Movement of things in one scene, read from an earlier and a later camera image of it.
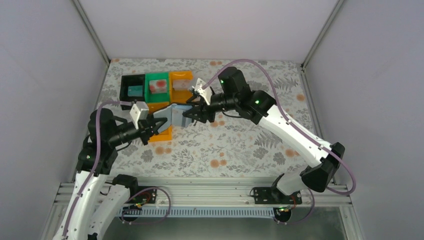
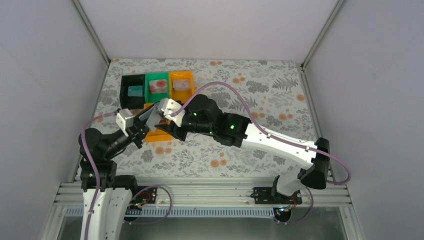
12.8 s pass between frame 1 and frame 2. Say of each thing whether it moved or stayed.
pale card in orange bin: stayed
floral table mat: stayed
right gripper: moved
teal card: stayed
